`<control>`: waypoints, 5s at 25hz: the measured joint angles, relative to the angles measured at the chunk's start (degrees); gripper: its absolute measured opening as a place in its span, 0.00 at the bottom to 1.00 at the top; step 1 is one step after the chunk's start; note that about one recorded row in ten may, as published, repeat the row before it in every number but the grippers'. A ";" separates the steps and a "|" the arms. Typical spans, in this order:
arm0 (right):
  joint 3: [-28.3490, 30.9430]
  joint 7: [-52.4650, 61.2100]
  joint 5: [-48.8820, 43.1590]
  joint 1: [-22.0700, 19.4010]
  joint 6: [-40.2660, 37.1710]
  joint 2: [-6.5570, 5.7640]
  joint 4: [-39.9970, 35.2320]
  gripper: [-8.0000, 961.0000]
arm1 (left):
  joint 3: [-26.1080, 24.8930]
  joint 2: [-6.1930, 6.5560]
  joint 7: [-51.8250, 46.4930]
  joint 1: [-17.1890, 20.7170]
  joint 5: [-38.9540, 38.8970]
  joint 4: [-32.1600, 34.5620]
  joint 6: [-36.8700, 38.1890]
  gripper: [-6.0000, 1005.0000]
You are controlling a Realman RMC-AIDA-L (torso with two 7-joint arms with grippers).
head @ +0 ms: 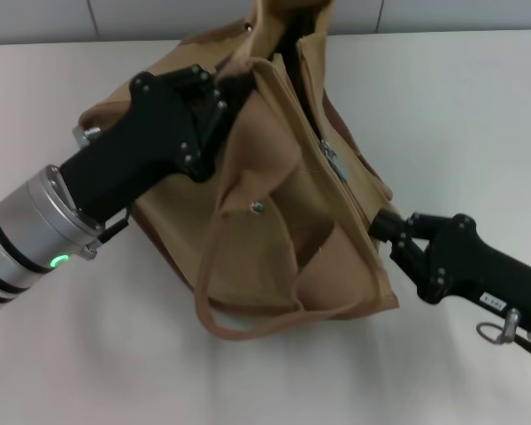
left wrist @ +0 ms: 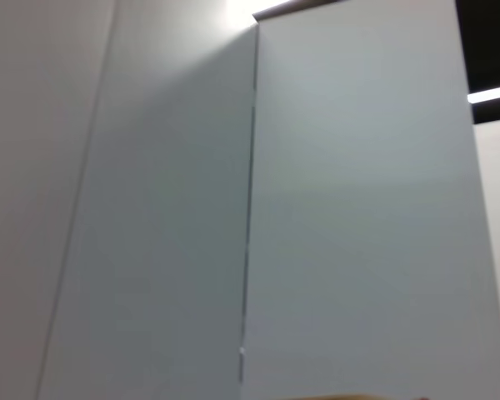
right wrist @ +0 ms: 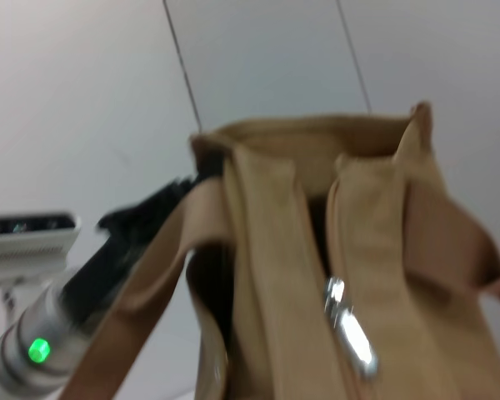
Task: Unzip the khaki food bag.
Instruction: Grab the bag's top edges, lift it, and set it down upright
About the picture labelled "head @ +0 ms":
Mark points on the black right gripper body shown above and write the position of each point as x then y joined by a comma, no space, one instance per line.
469,265

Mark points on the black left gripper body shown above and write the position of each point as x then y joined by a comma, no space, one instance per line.
150,133

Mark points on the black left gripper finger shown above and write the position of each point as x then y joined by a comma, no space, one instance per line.
216,71
236,93

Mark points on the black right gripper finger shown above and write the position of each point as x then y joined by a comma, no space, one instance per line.
409,257
386,226

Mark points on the khaki canvas food bag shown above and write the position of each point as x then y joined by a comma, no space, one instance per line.
270,146

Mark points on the silver metal zipper pull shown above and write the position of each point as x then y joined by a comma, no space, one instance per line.
336,161

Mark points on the silver left gripper connector stud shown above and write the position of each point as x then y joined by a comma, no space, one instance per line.
86,134

